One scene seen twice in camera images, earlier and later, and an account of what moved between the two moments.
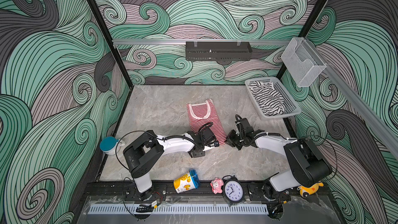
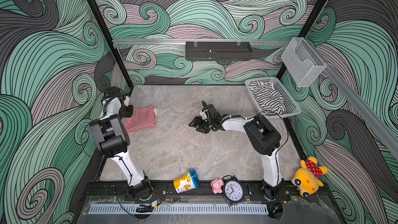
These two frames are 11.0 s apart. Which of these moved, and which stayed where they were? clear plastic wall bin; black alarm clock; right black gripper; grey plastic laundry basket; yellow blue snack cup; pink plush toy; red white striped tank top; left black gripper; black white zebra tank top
Moved: left black gripper; red white striped tank top; right black gripper
Stayed: yellow blue snack cup; clear plastic wall bin; black white zebra tank top; pink plush toy; grey plastic laundry basket; black alarm clock
